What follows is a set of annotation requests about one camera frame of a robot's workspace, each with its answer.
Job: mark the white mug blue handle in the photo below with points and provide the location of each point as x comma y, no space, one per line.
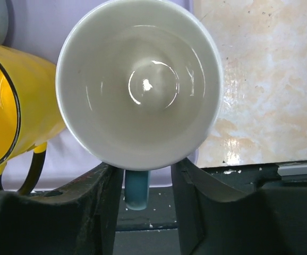
139,84

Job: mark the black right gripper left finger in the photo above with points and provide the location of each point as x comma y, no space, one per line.
77,218

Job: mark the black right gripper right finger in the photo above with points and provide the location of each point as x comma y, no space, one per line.
215,218

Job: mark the yellow mug black handle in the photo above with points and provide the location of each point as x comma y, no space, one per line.
29,114

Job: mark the aluminium table frame rail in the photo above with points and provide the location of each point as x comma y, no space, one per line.
295,168

